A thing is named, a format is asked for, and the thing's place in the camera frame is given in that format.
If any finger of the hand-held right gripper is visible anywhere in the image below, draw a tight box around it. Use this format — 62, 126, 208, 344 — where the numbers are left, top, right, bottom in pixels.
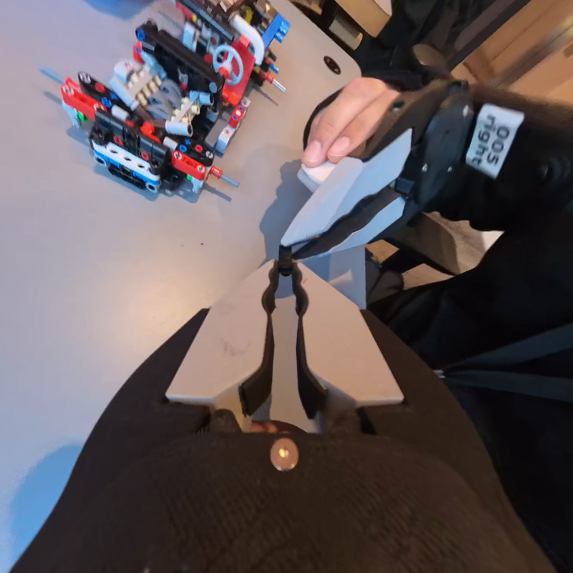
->
281, 129, 413, 248
291, 196, 408, 261

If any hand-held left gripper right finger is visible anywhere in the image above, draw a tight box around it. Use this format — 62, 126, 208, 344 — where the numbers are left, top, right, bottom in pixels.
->
291, 262, 404, 420

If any brick car chassis model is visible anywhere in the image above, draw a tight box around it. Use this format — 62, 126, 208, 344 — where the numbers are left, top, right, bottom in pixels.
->
38, 0, 292, 196

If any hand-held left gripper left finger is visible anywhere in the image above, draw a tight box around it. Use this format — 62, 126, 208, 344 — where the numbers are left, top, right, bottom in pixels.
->
166, 261, 276, 417

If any person's right forearm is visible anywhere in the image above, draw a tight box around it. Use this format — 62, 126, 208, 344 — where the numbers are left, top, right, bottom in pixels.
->
358, 0, 453, 90

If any person's right hand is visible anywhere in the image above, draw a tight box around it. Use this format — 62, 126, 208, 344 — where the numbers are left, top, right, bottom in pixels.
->
302, 77, 403, 167

